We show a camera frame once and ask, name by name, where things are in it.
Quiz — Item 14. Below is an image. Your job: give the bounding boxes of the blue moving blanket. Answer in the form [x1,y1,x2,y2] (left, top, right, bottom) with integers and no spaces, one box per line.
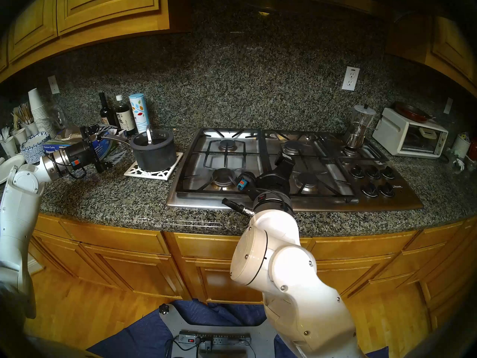
[86,299,390,358]

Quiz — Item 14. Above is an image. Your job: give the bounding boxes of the white wall power outlet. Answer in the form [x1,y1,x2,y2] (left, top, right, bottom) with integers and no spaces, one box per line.
[342,66,360,91]

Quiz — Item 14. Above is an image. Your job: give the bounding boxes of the dark grey saucepan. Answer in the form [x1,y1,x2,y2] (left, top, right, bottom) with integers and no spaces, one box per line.
[99,129,177,172]

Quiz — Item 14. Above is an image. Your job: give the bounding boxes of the wooden upper cabinet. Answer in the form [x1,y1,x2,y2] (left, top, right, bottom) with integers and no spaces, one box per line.
[386,14,477,97]
[0,0,170,82]

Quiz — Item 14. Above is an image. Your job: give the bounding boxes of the red frying pan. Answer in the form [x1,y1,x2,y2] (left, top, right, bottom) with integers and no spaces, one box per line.
[394,102,435,123]

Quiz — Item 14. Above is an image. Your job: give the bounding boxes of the blue patterned bowl stack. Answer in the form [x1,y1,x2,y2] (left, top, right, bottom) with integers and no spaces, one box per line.
[20,133,51,164]

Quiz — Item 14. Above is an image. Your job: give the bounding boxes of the white toaster oven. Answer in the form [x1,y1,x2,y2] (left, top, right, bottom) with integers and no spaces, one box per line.
[372,107,449,159]

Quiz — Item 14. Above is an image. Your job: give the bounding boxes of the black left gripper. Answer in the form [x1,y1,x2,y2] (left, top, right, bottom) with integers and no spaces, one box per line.
[66,125,126,173]

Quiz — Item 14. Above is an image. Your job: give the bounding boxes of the stack of white paper cups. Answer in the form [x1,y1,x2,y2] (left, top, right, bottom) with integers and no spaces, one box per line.
[28,88,56,138]

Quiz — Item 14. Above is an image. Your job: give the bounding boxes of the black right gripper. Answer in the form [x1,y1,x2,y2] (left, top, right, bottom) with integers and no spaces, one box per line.
[258,156,296,194]

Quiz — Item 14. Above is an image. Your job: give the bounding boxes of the dark wine bottle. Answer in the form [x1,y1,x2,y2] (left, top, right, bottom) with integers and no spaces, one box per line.
[98,92,116,126]

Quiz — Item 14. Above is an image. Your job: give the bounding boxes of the blue leaf print canister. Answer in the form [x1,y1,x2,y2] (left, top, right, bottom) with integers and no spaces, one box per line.
[129,93,150,134]

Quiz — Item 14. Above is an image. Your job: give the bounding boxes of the black silver cable connector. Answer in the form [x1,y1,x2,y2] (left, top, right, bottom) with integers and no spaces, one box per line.
[222,198,256,217]

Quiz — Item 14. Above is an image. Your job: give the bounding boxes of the white lattice trivet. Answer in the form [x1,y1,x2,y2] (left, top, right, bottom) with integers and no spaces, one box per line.
[124,152,184,181]

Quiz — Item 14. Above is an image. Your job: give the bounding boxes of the soy sauce bottle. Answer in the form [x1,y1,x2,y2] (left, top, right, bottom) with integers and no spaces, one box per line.
[114,95,136,135]

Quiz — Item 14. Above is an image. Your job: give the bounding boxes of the white paper plate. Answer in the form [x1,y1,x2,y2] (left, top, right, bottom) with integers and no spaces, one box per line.
[0,154,26,184]

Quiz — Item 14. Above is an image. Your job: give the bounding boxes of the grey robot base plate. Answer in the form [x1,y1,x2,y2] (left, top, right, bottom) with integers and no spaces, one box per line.
[158,303,278,358]

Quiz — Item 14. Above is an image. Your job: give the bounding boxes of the clear plastic bag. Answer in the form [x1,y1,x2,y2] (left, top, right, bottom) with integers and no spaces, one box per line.
[48,104,67,130]

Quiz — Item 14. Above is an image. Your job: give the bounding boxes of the wooden chopsticks bundle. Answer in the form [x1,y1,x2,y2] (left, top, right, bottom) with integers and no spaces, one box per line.
[13,103,34,125]

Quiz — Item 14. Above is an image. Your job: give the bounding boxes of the wooden lower cabinets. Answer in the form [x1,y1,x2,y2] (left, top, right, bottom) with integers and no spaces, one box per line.
[0,201,477,332]

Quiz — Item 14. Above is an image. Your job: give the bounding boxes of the white ceramic mug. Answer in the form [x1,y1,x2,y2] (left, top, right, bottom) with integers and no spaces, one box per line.
[452,133,471,159]

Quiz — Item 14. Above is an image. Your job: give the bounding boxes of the stainless steel gas cooktop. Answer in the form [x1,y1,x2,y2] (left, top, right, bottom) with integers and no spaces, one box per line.
[166,128,424,212]

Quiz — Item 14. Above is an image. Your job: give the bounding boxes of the grey power strip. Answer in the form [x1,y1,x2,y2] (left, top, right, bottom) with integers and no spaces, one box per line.
[178,332,252,347]

